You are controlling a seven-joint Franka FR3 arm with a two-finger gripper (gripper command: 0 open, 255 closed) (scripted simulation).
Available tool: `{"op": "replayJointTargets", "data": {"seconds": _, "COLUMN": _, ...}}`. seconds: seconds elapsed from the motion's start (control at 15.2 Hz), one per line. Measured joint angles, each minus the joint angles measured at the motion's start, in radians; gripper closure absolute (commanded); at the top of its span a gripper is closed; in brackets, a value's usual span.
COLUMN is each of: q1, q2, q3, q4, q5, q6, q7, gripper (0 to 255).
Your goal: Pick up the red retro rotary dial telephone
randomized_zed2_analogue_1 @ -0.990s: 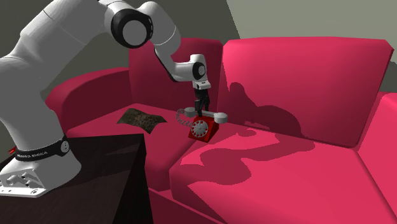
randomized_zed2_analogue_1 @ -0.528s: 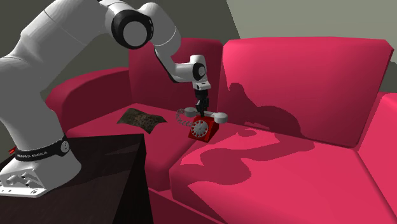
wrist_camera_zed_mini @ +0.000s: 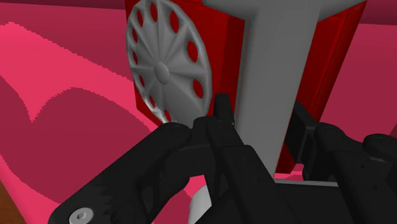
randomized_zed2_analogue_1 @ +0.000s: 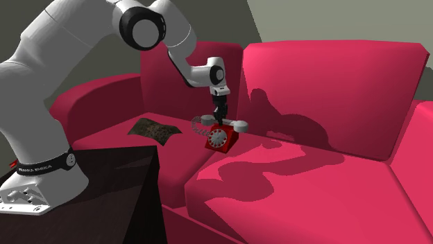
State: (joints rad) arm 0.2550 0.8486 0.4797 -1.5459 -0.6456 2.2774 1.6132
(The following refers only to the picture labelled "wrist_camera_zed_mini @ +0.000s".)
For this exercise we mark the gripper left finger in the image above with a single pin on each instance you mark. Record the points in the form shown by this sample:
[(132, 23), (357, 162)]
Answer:
[(173, 173)]

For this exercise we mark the pink bed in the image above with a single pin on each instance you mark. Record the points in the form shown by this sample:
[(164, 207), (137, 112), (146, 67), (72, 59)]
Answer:
[(71, 71)]

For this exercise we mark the red robot stand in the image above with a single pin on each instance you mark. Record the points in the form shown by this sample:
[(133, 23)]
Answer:
[(224, 40)]

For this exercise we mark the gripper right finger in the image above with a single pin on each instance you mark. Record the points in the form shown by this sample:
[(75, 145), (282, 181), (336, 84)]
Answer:
[(356, 173)]

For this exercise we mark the grey T-shaped post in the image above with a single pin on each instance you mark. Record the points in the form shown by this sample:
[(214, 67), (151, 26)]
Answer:
[(273, 77)]

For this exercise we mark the pale grey rounded object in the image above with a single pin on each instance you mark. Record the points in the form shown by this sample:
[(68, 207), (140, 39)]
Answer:
[(201, 206)]

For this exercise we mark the grey round disc with holes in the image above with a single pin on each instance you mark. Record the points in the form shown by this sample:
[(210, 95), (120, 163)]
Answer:
[(161, 71)]

